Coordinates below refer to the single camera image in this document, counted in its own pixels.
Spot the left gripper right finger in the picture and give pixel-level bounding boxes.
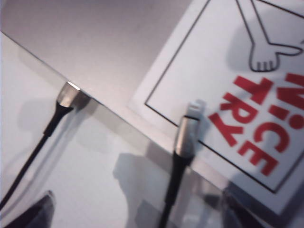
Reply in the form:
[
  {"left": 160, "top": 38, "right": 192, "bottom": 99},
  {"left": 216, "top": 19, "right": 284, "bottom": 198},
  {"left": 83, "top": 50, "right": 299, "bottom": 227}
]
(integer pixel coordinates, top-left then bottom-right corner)
[{"left": 222, "top": 189, "right": 294, "bottom": 228}]

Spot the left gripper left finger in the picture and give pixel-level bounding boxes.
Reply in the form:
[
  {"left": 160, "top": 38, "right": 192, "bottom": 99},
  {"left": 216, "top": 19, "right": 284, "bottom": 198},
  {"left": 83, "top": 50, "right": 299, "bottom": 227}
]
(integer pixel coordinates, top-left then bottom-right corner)
[{"left": 0, "top": 190, "right": 55, "bottom": 228}]

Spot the black charging cable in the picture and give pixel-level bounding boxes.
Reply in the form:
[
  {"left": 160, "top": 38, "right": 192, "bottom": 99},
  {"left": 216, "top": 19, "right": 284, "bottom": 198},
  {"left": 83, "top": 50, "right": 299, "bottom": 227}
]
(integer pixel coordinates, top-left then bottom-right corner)
[{"left": 0, "top": 80, "right": 206, "bottom": 228}]

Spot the white Nice Try sticker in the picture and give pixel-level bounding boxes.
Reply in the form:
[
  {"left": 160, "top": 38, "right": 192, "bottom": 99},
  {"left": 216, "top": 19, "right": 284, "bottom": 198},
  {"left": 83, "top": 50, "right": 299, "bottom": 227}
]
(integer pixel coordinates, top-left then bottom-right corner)
[{"left": 127, "top": 0, "right": 304, "bottom": 214}]

